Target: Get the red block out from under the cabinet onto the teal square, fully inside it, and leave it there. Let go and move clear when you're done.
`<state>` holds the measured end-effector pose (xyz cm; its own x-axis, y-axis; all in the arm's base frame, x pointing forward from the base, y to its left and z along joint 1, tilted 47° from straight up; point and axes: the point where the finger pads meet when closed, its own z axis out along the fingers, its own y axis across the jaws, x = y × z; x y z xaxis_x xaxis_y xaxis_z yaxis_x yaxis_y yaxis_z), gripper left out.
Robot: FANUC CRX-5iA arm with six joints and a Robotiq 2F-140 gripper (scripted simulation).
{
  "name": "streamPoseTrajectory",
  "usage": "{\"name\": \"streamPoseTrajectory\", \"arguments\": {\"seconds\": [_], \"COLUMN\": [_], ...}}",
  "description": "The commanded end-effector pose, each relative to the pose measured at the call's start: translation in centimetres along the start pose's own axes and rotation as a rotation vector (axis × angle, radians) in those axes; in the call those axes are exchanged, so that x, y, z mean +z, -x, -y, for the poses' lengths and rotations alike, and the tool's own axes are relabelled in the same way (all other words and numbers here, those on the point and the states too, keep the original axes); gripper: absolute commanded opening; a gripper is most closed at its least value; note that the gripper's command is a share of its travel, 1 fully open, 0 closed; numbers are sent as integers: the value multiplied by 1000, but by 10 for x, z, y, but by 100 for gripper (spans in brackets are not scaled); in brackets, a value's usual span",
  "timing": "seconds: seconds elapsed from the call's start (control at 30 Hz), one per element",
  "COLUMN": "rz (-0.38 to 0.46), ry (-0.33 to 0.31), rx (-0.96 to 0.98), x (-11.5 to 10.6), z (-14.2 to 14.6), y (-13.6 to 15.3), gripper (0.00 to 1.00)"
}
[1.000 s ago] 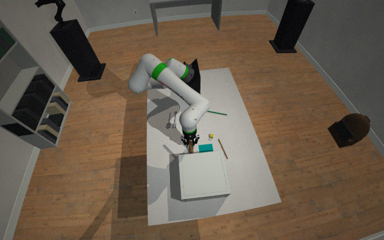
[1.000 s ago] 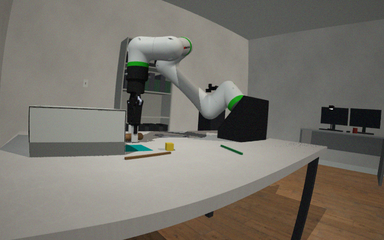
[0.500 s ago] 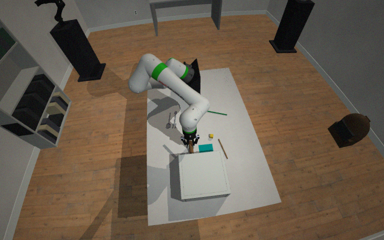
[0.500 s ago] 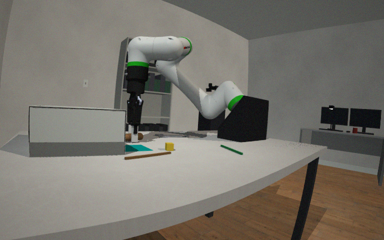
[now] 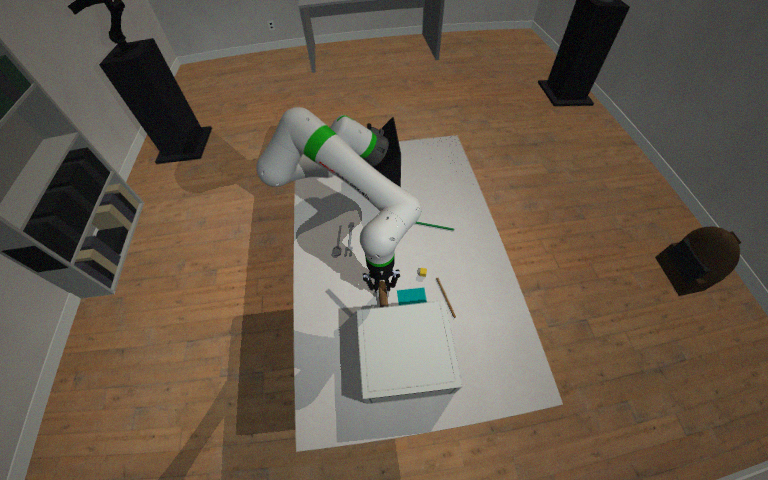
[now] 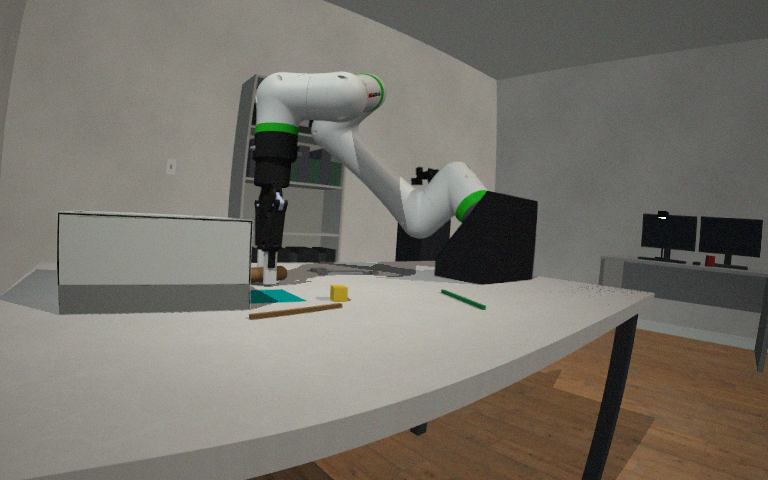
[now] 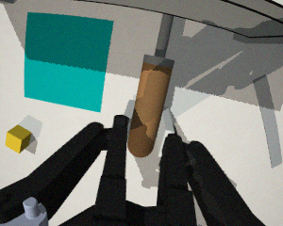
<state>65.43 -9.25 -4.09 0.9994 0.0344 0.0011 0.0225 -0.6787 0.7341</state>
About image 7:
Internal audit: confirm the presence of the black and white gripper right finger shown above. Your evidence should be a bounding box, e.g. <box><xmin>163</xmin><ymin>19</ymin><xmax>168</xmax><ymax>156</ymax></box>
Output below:
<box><xmin>157</xmin><ymin>106</ymin><xmax>266</xmax><ymax>226</ymax></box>

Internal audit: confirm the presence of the teal square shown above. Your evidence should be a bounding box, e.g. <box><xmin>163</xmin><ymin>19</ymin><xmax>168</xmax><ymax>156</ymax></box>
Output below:
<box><xmin>25</xmin><ymin>12</ymin><xmax>114</xmax><ymax>112</ymax></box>

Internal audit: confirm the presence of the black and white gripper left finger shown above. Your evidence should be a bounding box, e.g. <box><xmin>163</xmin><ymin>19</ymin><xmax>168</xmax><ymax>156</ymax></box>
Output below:
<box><xmin>0</xmin><ymin>100</ymin><xmax>135</xmax><ymax>226</ymax></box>

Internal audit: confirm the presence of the brown wooden tool handle with grey metal rod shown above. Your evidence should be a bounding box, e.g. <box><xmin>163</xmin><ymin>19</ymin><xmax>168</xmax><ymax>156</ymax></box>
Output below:
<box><xmin>127</xmin><ymin>14</ymin><xmax>175</xmax><ymax>157</ymax></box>

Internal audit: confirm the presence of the yellow cube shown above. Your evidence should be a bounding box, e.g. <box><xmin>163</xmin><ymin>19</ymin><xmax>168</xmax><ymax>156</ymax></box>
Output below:
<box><xmin>5</xmin><ymin>125</ymin><xmax>32</xmax><ymax>153</ymax></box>

